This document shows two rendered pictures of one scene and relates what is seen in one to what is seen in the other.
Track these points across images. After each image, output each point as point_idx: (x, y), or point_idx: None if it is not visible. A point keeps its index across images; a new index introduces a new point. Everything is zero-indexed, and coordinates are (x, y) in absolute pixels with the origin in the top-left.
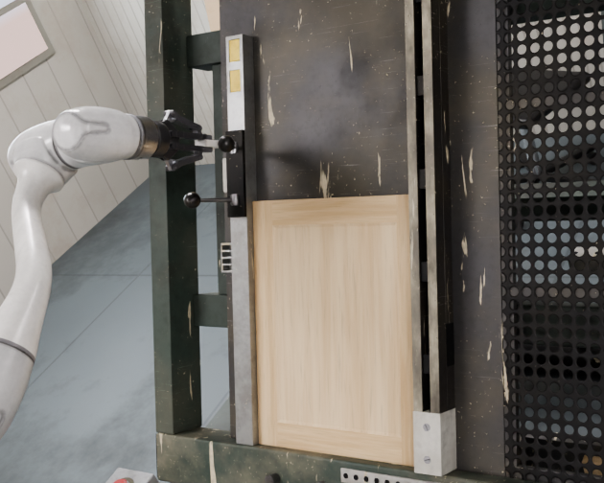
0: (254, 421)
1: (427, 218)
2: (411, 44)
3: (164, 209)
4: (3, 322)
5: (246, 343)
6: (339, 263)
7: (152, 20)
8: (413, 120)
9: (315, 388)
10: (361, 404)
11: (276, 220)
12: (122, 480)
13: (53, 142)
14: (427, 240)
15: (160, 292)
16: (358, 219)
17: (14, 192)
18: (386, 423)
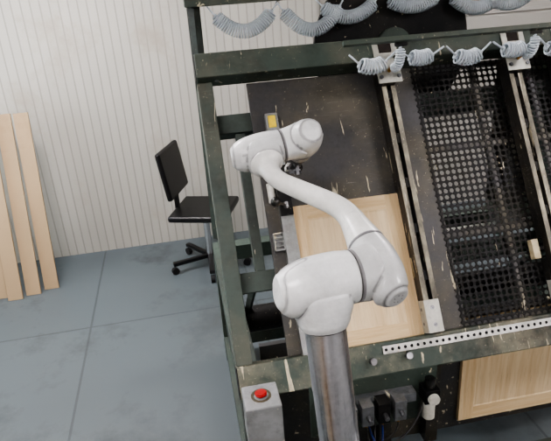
0: None
1: (414, 201)
2: (391, 118)
3: (229, 216)
4: (369, 223)
5: None
6: None
7: (206, 101)
8: (398, 154)
9: None
10: (380, 310)
11: (310, 216)
12: (261, 389)
13: (282, 141)
14: (415, 211)
15: (231, 270)
16: (363, 209)
17: (268, 169)
18: (397, 316)
